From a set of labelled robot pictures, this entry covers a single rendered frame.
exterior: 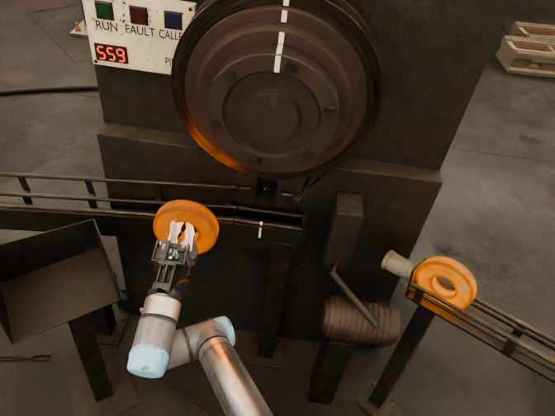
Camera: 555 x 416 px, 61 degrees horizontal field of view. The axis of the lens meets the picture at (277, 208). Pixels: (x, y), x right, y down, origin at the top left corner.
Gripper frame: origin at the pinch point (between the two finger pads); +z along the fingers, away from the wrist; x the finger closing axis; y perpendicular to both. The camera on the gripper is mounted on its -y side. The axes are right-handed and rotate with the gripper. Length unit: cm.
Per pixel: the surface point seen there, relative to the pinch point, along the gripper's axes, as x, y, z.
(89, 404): 35, -77, -33
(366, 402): -61, -83, -19
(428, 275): -63, -16, 2
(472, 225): -122, -113, 81
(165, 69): 11.0, 14.5, 34.4
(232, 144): -9.6, 16.1, 12.4
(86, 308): 24.0, -19.6, -17.5
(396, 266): -55, -19, 5
